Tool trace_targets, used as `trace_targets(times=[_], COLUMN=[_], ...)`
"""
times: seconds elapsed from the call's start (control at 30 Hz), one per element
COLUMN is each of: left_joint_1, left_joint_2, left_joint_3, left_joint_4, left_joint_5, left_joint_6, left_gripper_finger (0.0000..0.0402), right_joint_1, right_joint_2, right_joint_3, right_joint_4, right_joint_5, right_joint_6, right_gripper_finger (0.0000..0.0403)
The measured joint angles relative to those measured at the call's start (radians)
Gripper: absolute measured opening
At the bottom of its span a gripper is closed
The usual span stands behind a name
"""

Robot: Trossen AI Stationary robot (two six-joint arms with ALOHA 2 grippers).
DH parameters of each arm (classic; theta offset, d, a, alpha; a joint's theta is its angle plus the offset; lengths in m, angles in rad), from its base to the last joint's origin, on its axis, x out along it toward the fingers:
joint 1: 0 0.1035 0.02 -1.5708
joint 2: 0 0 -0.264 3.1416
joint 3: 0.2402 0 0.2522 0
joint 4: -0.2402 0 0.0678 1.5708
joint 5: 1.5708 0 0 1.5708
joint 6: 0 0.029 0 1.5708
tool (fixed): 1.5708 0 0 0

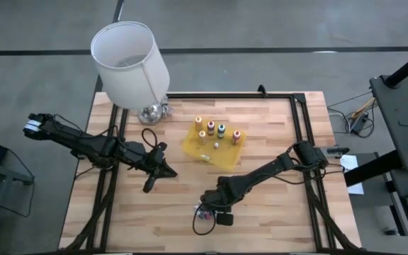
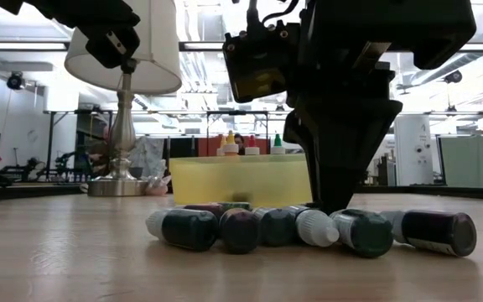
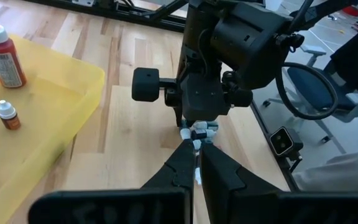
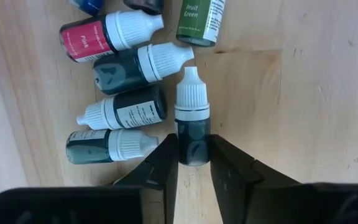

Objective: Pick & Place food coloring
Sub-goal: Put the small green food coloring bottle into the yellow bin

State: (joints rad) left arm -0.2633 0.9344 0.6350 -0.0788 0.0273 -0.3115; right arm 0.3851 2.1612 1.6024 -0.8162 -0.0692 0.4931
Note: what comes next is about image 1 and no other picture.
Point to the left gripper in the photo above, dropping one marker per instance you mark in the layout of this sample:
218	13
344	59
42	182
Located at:
149	159

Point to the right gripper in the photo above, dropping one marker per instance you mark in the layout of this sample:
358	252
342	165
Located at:
221	196

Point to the small green food coloring bottle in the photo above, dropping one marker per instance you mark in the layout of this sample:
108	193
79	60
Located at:
205	157

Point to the large yellow food coloring bottle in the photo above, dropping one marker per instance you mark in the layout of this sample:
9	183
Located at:
202	137
199	124

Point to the large orange-capped food coloring bottle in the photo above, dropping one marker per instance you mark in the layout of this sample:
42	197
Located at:
236	137

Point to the large red food coloring bottle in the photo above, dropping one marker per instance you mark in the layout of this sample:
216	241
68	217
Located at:
210	127

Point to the large green food coloring bottle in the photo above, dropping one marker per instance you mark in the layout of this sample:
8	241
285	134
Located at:
221	131

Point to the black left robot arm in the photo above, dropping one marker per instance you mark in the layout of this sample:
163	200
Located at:
83	141

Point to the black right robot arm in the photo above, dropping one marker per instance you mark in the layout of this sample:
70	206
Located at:
260	173

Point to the small blue food coloring bottle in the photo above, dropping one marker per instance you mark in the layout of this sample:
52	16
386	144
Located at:
197	207

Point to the white-shaded silver table lamp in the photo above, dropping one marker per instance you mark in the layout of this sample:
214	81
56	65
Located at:
129	71

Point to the white paper sheet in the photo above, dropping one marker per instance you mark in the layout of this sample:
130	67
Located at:
351	163

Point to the black beam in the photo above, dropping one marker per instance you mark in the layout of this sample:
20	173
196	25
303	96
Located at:
370	170

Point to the black power strip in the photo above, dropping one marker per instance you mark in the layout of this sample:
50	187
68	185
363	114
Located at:
360	124

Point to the small black floor object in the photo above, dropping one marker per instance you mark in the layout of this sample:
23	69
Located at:
391	232

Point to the grey desk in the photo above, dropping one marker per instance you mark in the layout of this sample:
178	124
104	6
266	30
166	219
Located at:
402	106

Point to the black pole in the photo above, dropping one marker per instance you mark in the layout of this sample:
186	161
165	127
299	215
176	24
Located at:
406	67

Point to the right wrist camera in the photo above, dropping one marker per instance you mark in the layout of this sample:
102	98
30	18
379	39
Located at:
224	219

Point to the black bracket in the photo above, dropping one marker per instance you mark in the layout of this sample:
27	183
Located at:
81	153
336	151

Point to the black aluminium rig frame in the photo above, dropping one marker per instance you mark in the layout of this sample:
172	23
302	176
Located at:
225	95

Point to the small black camera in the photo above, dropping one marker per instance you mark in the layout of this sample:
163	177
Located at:
261	90

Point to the grey metal desk frame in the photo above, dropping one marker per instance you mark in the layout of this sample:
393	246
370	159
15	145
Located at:
20	177

